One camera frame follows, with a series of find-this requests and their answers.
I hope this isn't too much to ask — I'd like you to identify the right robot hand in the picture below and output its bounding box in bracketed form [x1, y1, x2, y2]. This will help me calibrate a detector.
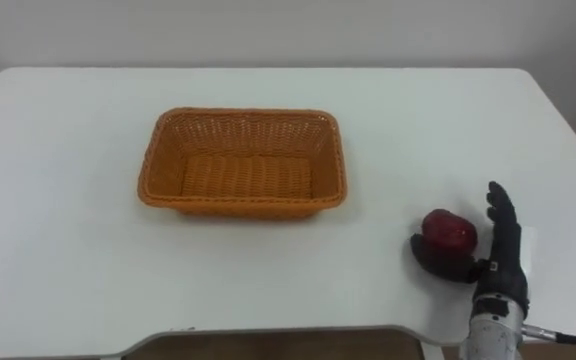
[409, 180, 539, 318]

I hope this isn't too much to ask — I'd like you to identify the red apple soft toy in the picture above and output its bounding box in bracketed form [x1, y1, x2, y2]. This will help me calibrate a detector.
[420, 208, 479, 257]

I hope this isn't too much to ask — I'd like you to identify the orange woven basket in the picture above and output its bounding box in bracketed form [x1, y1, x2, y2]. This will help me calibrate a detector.
[136, 106, 348, 220]

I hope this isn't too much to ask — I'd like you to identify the white desk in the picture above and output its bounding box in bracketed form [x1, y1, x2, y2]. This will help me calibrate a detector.
[0, 66, 576, 360]

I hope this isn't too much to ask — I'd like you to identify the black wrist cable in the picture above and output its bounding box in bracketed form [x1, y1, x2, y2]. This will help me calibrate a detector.
[520, 322, 576, 348]

